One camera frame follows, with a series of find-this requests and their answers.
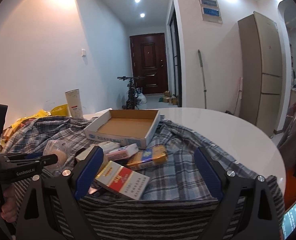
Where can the red white cigarette pack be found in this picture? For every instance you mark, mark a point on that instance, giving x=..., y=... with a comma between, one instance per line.
x=123, y=181

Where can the pink tissue pack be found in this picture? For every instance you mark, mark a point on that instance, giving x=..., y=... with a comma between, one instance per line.
x=124, y=152

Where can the clear plastic bagged item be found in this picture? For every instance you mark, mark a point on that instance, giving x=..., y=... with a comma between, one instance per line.
x=63, y=150

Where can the yellow plastic bag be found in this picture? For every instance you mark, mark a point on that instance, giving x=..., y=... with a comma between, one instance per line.
x=61, y=110

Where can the gold blue cigarette pack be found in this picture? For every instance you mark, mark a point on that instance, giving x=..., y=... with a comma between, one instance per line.
x=157, y=155

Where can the white plastic bag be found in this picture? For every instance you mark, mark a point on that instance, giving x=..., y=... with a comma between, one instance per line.
x=141, y=99

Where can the cardboard boxes by door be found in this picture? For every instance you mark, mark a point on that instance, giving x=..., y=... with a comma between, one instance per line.
x=169, y=98

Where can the blue plaid shirt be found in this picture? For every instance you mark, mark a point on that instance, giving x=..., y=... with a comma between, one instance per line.
x=177, y=179

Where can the beige refrigerator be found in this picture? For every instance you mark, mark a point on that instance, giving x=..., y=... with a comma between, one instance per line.
x=262, y=72

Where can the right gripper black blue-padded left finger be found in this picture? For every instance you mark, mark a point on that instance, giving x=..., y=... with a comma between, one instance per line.
x=37, y=218

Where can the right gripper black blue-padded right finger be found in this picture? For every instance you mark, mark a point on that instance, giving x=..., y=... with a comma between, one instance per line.
x=258, y=218

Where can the laptop screen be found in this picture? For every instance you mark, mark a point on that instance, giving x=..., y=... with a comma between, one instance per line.
x=295, y=214

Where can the black bicycle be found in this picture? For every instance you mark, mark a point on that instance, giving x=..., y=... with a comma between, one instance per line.
x=132, y=100

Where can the black white striped cloth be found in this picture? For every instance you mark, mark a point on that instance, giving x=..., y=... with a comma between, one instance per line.
x=112, y=218

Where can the long-handled mop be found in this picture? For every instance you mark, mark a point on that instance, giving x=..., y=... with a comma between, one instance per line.
x=203, y=79

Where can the white small tissue pack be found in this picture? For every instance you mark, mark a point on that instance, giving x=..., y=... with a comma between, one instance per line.
x=108, y=146

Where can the person's left hand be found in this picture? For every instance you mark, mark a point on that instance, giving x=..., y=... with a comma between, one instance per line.
x=9, y=208

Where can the wall electrical panel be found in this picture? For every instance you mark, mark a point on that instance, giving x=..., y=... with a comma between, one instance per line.
x=211, y=11

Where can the white cylindrical tube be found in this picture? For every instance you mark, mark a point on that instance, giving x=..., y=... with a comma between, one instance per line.
x=74, y=103

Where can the white wall switch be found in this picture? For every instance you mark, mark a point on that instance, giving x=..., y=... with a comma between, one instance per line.
x=83, y=53

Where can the dark red entrance door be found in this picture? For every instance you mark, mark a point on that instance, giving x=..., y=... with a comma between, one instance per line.
x=149, y=65

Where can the white green-text box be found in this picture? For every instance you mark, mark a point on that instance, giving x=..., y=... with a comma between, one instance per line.
x=81, y=155

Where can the open cardboard tray box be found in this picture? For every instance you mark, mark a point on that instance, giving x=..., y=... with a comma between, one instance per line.
x=125, y=127

